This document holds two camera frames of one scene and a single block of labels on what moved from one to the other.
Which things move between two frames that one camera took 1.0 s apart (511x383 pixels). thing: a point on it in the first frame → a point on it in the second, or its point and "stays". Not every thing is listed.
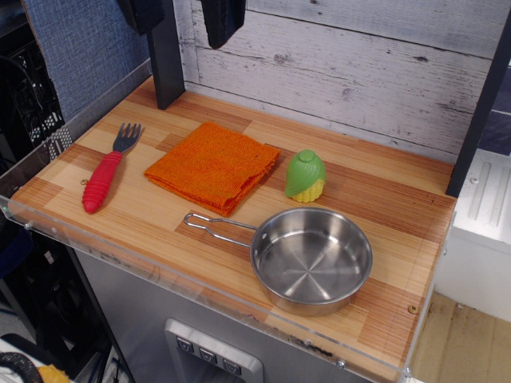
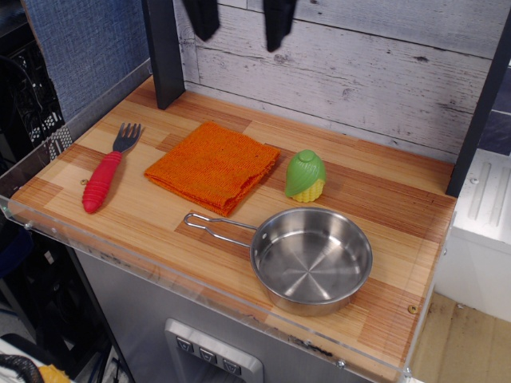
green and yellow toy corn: x=306 y=175 stays
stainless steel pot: x=306 y=262 stays
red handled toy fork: x=127 y=136 stays
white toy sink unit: x=475 y=265 stays
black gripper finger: x=146 y=14 → x=204 y=16
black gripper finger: x=223 y=18 → x=279 y=17
